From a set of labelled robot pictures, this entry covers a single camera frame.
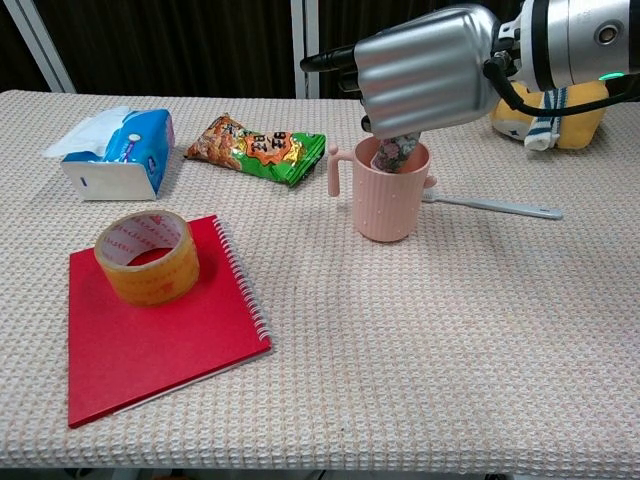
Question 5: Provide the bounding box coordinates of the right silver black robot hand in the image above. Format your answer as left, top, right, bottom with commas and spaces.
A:
299, 3, 504, 141

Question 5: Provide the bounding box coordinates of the floral print toothpaste tube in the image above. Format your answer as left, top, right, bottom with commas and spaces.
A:
370, 130, 421, 176

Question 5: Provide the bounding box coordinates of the grey toothbrush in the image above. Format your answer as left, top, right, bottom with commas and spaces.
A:
422, 188, 564, 221

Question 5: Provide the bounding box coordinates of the black pleated curtain panel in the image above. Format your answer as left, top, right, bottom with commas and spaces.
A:
318, 0, 524, 101
0, 0, 51, 94
32, 0, 296, 99

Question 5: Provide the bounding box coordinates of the yellow plush toy with scarf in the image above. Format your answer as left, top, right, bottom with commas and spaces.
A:
489, 79, 610, 154

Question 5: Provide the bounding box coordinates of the orange green snack bag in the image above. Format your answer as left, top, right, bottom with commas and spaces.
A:
183, 112, 327, 188

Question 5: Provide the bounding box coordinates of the beige waffle tablecloth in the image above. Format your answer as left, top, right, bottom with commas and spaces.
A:
0, 89, 640, 471

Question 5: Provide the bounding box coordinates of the blue tissue pack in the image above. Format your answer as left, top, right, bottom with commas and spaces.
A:
42, 105, 176, 202

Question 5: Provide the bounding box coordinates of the clear packing tape roll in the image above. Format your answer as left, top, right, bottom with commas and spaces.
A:
93, 209, 201, 308

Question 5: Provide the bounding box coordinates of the red spiral notebook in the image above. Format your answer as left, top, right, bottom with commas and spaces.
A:
67, 214, 273, 430

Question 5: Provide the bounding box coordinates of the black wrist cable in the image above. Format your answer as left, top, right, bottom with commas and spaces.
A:
483, 52, 640, 119

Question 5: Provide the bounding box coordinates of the white frame post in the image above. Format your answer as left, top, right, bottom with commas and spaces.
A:
290, 0, 320, 99
17, 0, 76, 95

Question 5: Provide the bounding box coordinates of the pink ribbed cup with handle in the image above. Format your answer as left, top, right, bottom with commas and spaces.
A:
327, 135, 437, 244

